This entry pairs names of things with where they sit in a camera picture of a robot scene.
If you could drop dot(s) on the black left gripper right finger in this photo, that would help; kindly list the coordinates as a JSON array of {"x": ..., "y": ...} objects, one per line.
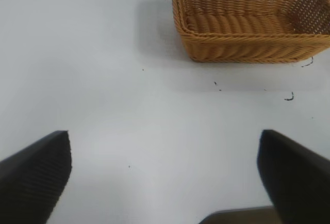
[{"x": 296, "y": 172}]

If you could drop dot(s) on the brown woven wicker basket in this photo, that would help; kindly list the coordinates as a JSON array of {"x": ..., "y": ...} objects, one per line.
[{"x": 245, "y": 41}]

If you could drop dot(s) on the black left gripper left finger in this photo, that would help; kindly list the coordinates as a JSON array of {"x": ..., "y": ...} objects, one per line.
[{"x": 31, "y": 177}]

